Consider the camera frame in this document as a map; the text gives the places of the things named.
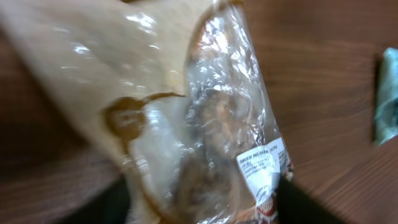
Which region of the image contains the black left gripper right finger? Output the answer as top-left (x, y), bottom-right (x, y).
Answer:
top-left (276, 177), bottom-right (345, 224)

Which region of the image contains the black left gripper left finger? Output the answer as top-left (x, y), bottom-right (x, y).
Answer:
top-left (58, 177), bottom-right (131, 224)

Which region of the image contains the teal tissue packet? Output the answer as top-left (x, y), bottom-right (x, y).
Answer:
top-left (374, 47), bottom-right (397, 146)

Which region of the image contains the white snack wrapper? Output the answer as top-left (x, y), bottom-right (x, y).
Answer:
top-left (1, 0), bottom-right (292, 223)

